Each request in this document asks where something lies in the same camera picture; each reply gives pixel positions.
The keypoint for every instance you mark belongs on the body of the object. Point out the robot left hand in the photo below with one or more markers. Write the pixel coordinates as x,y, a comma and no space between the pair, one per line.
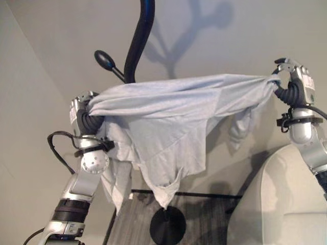
83,121

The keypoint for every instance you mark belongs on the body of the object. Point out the black clothes rack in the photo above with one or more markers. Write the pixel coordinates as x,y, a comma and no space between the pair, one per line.
135,48

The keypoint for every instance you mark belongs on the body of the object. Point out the light blue shirt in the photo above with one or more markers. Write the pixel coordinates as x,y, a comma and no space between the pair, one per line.
163,120

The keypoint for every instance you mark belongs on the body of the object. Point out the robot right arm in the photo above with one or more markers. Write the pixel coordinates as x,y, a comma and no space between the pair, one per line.
307,137

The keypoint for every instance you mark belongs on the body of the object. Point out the white sofa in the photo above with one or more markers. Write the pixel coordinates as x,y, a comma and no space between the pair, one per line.
278,196

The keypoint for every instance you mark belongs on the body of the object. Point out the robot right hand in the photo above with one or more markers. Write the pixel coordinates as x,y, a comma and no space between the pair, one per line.
297,86

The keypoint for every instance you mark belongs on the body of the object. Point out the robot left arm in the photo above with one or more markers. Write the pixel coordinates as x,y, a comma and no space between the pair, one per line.
76,189

